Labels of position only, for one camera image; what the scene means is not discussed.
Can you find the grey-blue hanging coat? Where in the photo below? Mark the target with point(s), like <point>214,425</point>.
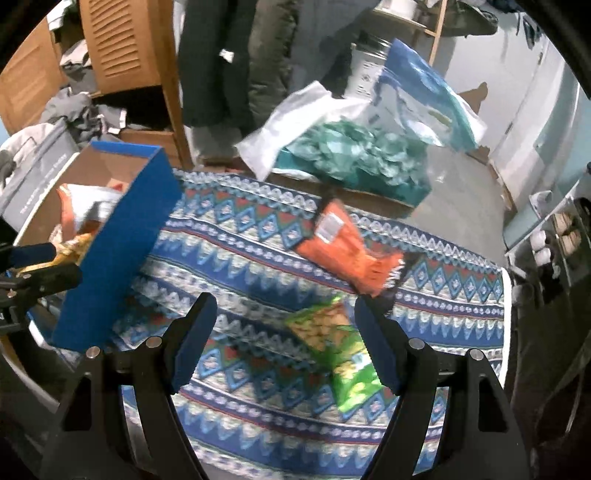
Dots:
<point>328,37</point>

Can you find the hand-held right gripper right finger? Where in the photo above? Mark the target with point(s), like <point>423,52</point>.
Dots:
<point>378,350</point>

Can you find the orange snack packet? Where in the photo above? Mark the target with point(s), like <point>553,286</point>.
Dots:
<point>341,249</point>
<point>74,207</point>

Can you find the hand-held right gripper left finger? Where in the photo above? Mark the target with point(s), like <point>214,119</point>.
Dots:
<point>194,341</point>

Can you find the olive hanging jacket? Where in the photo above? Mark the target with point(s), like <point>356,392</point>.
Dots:
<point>274,55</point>

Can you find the blue-sided cardboard box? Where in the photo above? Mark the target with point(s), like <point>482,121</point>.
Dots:
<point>129,240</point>

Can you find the teal crumpled wrappers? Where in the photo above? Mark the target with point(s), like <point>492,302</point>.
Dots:
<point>360,157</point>

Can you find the wooden rack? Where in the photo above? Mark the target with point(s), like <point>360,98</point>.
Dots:
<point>438,27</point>

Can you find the grey clothes pile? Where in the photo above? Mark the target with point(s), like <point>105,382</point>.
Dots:
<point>69,108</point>

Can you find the metal drum with labels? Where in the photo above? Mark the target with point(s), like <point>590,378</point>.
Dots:
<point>369,60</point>

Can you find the black hanging coat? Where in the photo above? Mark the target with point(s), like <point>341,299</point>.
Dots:
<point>212,60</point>

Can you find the blue and white plastic bag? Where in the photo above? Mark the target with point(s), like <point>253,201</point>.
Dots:
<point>415,83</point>

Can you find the metal shelf rack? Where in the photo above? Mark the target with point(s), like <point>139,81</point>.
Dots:
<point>554,249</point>

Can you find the blue patterned tablecloth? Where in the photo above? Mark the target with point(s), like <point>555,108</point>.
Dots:
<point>258,258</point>

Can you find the light grey folded garment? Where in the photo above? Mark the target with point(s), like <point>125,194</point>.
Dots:
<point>69,50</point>

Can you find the grey fabric laundry basket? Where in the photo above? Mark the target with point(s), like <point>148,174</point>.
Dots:
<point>32,180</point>

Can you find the green snack packet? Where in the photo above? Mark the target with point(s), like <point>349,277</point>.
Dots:
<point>332,341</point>

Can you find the wooden louvred cabinet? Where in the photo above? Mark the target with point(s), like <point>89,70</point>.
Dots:
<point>124,41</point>

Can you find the dark bag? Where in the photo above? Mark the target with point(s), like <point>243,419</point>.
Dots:
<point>471,16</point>

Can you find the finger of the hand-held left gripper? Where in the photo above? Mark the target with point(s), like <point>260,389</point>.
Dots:
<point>32,254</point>
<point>46,281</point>

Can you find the yellow snack packet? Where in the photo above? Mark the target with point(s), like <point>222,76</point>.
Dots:
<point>74,247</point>

